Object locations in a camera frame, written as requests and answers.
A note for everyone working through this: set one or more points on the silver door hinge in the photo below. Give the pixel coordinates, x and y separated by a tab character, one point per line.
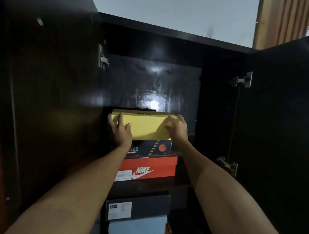
228	165
242	80
102	57

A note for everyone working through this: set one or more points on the black shoe box white label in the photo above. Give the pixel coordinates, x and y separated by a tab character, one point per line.
144	207

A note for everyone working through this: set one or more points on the black wooden cabinet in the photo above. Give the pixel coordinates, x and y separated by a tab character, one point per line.
154	79

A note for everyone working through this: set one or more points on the person's left forearm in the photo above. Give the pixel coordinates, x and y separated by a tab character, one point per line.
79	190

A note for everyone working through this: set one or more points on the red shoe box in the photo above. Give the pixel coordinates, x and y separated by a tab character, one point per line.
154	168

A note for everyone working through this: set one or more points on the dark blue printed shoe box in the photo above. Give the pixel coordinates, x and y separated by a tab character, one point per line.
149	147

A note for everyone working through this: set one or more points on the person's right hand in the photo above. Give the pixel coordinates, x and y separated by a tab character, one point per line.
179	132

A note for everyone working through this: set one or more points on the person's left thumb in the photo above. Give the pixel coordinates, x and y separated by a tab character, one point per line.
129	127

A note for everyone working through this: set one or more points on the black cabinet door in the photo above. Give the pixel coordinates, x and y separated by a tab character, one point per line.
53	96
272	115

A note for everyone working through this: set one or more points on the person's right thumb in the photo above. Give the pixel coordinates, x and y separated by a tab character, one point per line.
169	128

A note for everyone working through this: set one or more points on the person's right forearm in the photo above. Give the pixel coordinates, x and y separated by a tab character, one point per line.
217	190

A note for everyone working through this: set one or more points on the light blue shoe box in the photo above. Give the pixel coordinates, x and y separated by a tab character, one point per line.
137	225

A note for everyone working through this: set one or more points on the wooden slat panel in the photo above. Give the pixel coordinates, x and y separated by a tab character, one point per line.
280	21

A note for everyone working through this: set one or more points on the person's left hand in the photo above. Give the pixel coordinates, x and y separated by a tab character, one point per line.
122	136

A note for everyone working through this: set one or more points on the yellow shoe box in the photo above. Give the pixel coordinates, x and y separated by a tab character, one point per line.
147	126

